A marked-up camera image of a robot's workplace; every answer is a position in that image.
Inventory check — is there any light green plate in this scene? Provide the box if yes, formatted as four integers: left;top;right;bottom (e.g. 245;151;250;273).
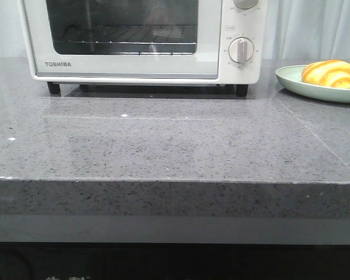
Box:
275;65;350;104

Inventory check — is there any white Toshiba toaster oven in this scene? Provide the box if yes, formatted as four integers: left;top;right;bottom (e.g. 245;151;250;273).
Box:
27;1;268;97

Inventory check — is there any glass oven door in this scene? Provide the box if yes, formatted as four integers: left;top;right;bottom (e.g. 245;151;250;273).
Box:
18;1;222;80

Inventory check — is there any grey timer knob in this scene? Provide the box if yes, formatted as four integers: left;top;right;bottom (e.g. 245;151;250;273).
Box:
228;37;254;64

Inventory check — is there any grey temperature knob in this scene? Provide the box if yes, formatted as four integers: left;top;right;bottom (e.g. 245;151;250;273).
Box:
233;0;258;9

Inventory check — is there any yellow striped croissant bread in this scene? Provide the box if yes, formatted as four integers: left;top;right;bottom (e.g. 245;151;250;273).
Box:
301;59;350;89

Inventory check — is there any metal wire oven rack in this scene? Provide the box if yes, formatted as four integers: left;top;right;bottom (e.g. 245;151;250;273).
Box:
56;25;198;44

